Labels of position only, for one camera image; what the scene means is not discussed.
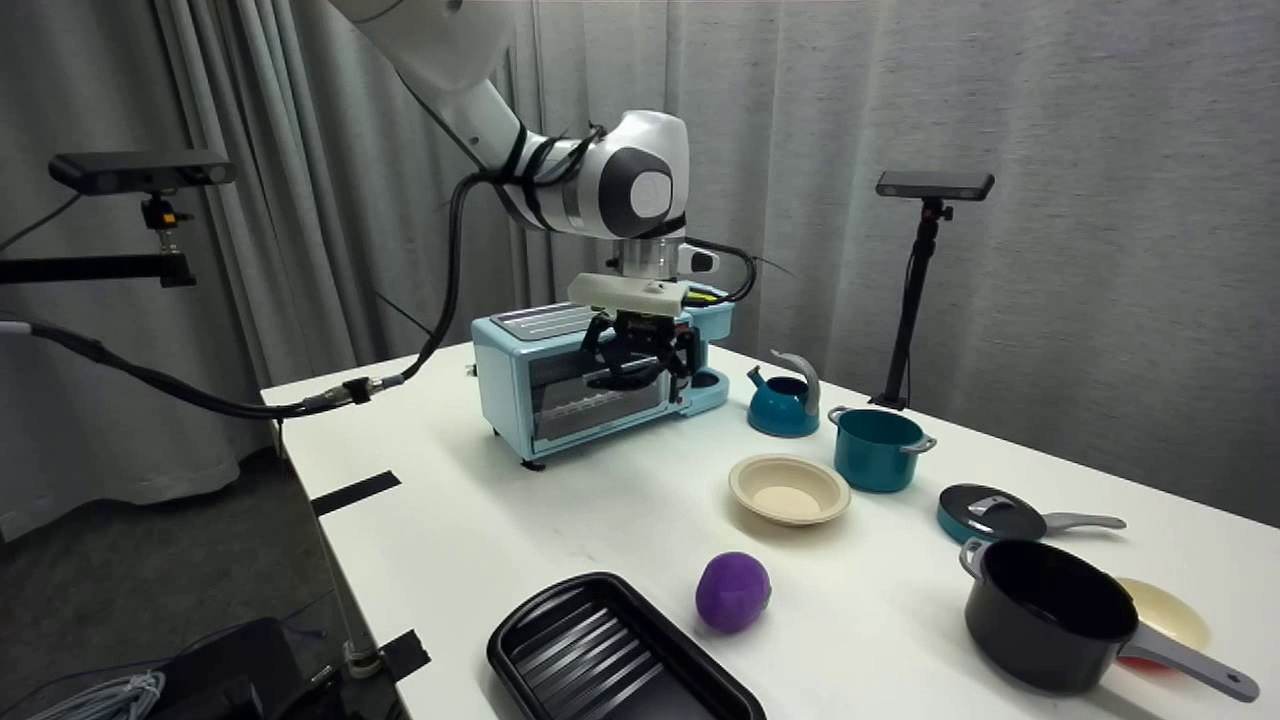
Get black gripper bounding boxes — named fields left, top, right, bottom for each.
left=576, top=308, right=707, bottom=393

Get light blue toaster oven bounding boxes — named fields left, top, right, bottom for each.
left=468, top=293, right=741, bottom=473

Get teal mug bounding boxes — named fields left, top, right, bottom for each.
left=741, top=348, right=829, bottom=441

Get beige bowl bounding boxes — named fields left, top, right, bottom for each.
left=725, top=452, right=858, bottom=531

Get purple ball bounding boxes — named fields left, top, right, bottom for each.
left=692, top=547, right=776, bottom=638

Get teal toy pot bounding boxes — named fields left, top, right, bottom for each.
left=826, top=404, right=941, bottom=497

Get black tripod stand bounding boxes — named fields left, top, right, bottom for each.
left=870, top=195, right=961, bottom=411

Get black baking tray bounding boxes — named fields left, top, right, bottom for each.
left=483, top=568, right=773, bottom=720

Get black tape strip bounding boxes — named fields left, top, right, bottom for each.
left=378, top=630, right=438, bottom=684
left=307, top=469, right=406, bottom=519

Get grey curtain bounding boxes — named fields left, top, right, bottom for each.
left=0, top=0, right=1280, bottom=546

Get black case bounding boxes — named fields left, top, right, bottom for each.
left=136, top=611, right=321, bottom=720

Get orange and beige plate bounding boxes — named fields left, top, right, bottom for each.
left=1117, top=576, right=1217, bottom=678

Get clear plastic bag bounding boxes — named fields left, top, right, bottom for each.
left=15, top=666, right=173, bottom=720

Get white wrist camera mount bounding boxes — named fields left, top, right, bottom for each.
left=568, top=243, right=725, bottom=323

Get black robot cable conduit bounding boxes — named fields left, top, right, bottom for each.
left=0, top=125, right=604, bottom=423

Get black camera on tripod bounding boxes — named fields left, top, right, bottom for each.
left=873, top=168, right=1001, bottom=203

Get teal lidded pan grey handle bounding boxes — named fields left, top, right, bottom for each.
left=933, top=481, right=1131, bottom=547

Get black saucepan grey handle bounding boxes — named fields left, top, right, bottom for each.
left=955, top=538, right=1264, bottom=709

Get black camera on clamp arm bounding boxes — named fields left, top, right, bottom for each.
left=49, top=147, right=241, bottom=200

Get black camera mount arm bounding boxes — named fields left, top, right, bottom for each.
left=0, top=189, right=203, bottom=293

